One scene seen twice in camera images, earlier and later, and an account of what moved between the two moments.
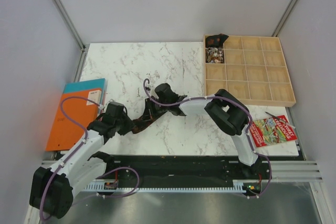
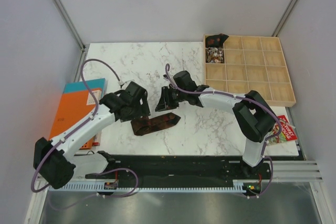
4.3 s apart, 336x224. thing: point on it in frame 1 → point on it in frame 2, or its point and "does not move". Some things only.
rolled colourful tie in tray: x=214 y=55 does not move
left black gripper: x=128 y=127 → x=142 y=112
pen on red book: x=284 y=121 does not move
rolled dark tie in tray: x=216 y=41 does not move
